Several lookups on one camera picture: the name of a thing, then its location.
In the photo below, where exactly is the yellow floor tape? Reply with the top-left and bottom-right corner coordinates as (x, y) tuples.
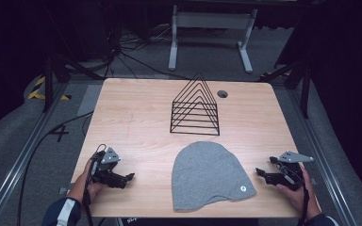
(27, 76), (73, 102)

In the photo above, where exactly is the black wire file rack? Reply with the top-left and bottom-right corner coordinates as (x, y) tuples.
(169, 72), (221, 137)

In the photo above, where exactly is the left hand-held gripper cable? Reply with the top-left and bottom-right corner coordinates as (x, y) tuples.
(82, 143), (107, 226)

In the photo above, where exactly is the person's left hand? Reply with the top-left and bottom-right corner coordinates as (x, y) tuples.
(67, 159), (106, 205)

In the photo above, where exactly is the grey metal floor rail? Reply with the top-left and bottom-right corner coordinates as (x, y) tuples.
(286, 88), (360, 226)
(0, 80), (71, 226)

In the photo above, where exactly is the right hand-held gripper cable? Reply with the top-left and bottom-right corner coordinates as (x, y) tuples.
(296, 163), (311, 226)

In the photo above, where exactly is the black floor cable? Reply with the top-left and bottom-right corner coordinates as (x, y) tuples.
(17, 110), (94, 226)

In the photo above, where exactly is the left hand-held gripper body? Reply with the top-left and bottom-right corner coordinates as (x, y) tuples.
(90, 146), (127, 189)

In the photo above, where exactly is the bundle of black floor cables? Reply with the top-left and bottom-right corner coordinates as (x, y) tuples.
(105, 23), (190, 80)

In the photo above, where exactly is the white metal stand frame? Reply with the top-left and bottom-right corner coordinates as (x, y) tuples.
(168, 4), (259, 74)

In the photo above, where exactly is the person's right hand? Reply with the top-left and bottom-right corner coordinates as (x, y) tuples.
(275, 165), (322, 221)

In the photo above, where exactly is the grey knit beanie hat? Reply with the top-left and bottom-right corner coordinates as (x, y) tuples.
(172, 140), (257, 212)

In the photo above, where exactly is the black metal stand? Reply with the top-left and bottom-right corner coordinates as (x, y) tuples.
(41, 52), (106, 113)
(256, 58), (313, 120)

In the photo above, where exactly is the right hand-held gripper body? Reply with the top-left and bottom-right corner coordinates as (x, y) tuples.
(264, 151), (315, 192)

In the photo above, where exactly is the hand-held gripper cable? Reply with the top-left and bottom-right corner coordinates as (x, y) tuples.
(82, 143), (107, 226)
(296, 163), (311, 226)

